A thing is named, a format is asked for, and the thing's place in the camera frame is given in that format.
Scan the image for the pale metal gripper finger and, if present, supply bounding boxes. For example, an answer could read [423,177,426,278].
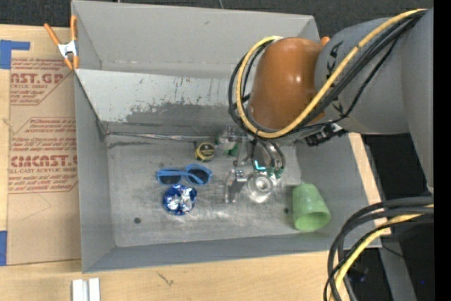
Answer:
[224,168,248,204]
[217,127,245,152]

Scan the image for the clear round glass thing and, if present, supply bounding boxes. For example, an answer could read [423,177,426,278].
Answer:
[245,173,274,204]

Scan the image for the blue sunglasses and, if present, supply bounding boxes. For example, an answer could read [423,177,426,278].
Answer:
[155,163,214,186]

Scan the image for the blue and silver crumpled packet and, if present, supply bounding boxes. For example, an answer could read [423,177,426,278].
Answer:
[162,183,199,216]

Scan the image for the green cup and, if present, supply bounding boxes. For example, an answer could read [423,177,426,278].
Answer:
[291,182,333,233]

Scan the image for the grey metal bin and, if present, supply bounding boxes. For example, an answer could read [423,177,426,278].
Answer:
[70,0,383,274]

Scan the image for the brown cardboard board, red print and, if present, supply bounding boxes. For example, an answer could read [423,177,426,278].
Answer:
[0,23,82,267]

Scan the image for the black cylinder on white bracket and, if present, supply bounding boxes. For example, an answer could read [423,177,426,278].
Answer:
[303,123,348,148]

